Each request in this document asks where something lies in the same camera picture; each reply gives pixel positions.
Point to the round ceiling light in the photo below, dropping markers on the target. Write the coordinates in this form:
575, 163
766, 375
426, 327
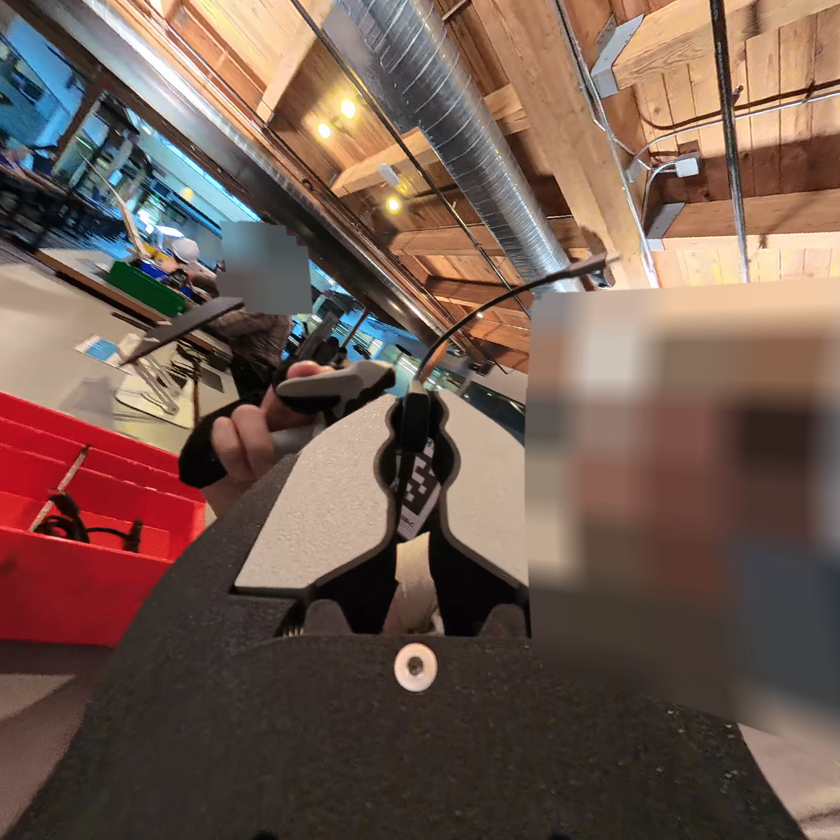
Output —
348, 108
325, 130
392, 203

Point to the person's right hand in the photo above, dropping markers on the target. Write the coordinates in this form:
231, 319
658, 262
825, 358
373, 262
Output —
243, 446

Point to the long spiral ceiling duct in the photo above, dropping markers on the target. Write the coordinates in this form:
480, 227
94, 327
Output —
459, 131

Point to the blue plastic bin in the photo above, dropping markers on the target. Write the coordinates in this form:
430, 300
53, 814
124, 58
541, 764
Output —
157, 268

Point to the wooden edged table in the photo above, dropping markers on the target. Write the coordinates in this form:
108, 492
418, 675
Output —
79, 266

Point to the white junction box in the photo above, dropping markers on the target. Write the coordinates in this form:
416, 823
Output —
687, 164

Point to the white ceiling sensor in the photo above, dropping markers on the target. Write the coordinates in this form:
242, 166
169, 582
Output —
388, 174

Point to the grey metal beam bracket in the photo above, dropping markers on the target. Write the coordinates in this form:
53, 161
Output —
613, 56
663, 220

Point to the blue and white paper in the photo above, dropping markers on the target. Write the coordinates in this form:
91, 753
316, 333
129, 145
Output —
98, 348

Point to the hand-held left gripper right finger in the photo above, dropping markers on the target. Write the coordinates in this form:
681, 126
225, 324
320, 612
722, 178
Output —
489, 485

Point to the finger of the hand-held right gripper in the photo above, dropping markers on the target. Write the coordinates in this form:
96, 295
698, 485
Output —
374, 379
315, 392

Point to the white cap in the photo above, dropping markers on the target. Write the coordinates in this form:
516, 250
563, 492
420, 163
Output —
186, 249

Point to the black ceiling pipe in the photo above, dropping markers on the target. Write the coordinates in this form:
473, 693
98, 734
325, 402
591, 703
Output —
725, 131

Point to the silver laptop stand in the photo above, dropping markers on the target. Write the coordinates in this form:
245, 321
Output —
148, 403

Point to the red plastic bin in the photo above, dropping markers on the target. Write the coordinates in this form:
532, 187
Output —
98, 590

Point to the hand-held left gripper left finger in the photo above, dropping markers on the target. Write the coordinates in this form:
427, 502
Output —
321, 499

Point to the green plastic bin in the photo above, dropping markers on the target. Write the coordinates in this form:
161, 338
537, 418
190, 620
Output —
144, 292

